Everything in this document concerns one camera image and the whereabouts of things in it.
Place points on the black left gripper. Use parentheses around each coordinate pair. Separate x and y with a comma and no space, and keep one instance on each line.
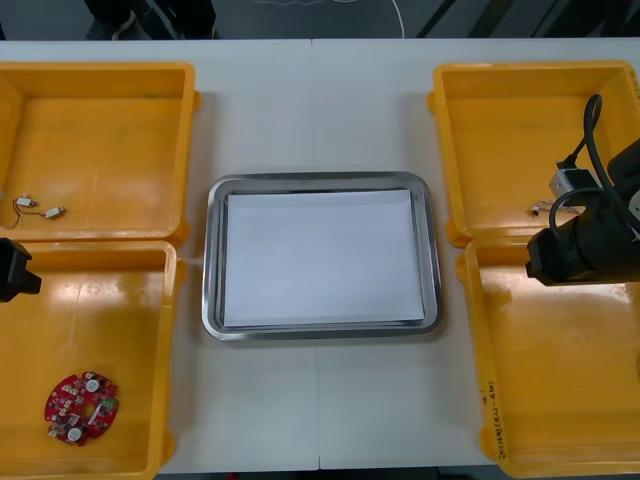
(10,265)

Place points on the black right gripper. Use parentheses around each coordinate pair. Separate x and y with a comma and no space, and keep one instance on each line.
(567,255)

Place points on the round red circuit board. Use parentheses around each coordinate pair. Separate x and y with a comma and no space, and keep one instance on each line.
(65,400)

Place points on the steel tray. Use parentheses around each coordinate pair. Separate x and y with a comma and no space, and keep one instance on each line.
(212,260)

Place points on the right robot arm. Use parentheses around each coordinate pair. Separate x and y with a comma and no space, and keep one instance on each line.
(612,245)

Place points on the yellow-orange plastic bin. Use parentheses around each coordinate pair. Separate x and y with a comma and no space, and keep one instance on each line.
(500,150)
(550,375)
(100,150)
(100,325)

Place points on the white paper sheet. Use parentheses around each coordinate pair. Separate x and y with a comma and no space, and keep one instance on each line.
(325,260)

